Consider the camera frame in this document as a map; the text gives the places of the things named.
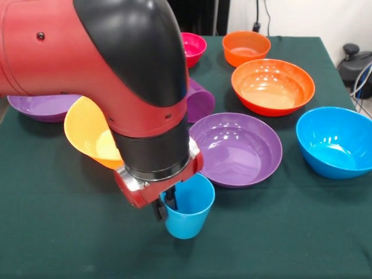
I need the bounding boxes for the red bowl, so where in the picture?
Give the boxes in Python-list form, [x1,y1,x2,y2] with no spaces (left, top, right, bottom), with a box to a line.
[231,58,316,117]

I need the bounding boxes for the grey cable bundle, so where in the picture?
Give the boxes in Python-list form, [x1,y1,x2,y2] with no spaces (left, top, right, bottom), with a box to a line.
[350,63,372,117]

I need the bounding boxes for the black power cable with plug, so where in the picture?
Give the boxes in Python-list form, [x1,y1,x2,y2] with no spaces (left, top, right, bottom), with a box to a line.
[252,0,271,37]

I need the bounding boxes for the pink bowl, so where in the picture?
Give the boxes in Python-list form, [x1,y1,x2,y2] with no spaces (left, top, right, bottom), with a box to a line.
[180,32,208,69]

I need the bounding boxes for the purple bowl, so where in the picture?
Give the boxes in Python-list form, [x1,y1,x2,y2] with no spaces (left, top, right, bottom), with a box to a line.
[188,112,283,189]
[6,94,84,123]

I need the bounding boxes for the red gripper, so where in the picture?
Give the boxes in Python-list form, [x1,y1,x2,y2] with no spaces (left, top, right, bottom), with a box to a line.
[113,138,204,222]

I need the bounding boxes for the small orange bowl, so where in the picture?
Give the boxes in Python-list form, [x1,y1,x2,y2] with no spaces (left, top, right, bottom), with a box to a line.
[222,30,271,68]

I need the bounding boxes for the purple cup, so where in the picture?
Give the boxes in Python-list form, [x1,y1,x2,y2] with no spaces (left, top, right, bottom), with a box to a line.
[185,77,216,124]

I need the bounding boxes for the dark green table cloth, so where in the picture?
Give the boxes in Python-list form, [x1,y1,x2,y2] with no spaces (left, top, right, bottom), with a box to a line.
[0,34,372,279]

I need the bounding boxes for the blue bowl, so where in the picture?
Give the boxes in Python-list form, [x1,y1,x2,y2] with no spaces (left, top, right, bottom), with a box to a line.
[295,106,372,180]

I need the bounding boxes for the large orange bowl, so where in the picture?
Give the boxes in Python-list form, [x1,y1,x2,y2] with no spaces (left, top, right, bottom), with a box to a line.
[63,95,124,170]

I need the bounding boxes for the blue cup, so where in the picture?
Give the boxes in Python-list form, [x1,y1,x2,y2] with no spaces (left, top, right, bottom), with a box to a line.
[159,173,216,240]

